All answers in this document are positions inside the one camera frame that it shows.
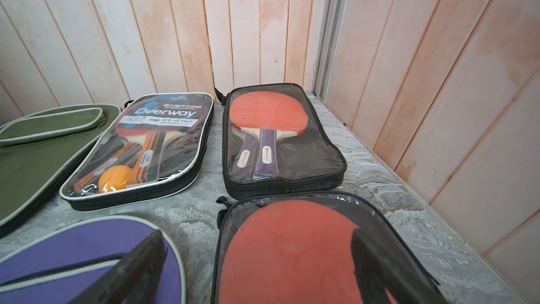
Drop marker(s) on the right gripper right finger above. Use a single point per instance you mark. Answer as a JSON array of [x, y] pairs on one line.
[[381, 278]]

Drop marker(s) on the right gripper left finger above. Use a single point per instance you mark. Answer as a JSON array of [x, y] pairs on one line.
[[135, 279]]

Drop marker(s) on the purple paddle cover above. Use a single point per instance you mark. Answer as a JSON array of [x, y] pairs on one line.
[[60, 266]]

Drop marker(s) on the red paddle case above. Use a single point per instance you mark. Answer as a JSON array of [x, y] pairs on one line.
[[273, 143], [296, 248]]

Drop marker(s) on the Deerway paddle set pack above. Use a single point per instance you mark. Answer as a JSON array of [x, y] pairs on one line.
[[153, 149]]

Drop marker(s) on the green paddle cover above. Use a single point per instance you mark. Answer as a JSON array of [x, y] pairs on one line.
[[40, 151]]

